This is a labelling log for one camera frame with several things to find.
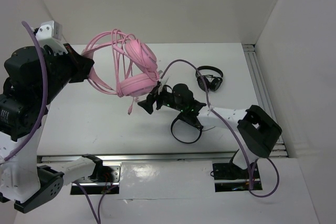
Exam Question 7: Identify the far black headphones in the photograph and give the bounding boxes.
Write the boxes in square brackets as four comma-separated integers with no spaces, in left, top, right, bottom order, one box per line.
[195,66,224,92]

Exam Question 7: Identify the near black headphones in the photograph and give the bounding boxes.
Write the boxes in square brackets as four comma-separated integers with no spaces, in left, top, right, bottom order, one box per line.
[170,115,215,145]

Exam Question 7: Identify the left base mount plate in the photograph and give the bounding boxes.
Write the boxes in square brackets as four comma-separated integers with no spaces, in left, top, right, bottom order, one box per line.
[76,162,121,195]

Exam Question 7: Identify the purple cable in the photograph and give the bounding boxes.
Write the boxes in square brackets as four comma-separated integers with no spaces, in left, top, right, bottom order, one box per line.
[161,59,280,198]
[4,20,120,224]

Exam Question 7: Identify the pink headphones with cable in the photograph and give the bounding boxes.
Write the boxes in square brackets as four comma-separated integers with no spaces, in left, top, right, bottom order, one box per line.
[81,29,160,102]

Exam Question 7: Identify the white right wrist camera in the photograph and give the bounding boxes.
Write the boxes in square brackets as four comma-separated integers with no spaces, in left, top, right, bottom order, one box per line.
[157,70,170,94]

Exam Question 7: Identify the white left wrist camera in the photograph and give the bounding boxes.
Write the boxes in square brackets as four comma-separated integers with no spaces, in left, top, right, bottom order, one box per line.
[34,20,65,52]

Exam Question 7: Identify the black headphones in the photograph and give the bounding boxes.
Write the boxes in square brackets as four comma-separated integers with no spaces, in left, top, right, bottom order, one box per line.
[195,66,224,92]
[170,115,215,145]

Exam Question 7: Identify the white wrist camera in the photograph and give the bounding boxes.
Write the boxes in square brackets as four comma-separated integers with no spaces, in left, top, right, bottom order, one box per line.
[34,20,65,52]
[157,70,170,94]

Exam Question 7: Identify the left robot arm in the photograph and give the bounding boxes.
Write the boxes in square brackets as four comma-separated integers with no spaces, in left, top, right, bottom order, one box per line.
[1,44,104,214]

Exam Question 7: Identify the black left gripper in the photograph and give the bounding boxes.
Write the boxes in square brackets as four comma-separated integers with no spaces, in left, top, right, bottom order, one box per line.
[36,42,94,105]

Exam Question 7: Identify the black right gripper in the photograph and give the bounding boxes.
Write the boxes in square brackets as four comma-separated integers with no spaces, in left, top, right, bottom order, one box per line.
[138,83,185,114]

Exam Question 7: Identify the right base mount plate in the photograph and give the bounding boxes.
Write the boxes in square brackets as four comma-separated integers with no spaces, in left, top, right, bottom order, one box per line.
[210,163,249,193]

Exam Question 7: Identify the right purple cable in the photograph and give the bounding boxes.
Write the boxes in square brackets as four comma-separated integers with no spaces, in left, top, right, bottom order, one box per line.
[161,59,280,198]

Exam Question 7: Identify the aluminium rail right side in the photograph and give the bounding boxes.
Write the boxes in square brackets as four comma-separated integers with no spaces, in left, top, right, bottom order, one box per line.
[242,44,289,158]

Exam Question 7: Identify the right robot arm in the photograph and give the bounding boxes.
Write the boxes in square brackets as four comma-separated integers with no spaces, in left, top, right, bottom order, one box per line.
[138,83,282,178]

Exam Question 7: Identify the base mount plate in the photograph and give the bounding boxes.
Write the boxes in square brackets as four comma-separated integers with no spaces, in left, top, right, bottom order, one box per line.
[76,162,121,195]
[210,163,249,193]

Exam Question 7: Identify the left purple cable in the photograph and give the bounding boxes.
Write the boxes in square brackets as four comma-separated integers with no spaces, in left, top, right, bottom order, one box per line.
[4,20,120,224]

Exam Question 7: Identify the aluminium rail front edge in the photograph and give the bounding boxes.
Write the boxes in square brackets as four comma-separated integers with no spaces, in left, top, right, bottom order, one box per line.
[38,152,235,163]

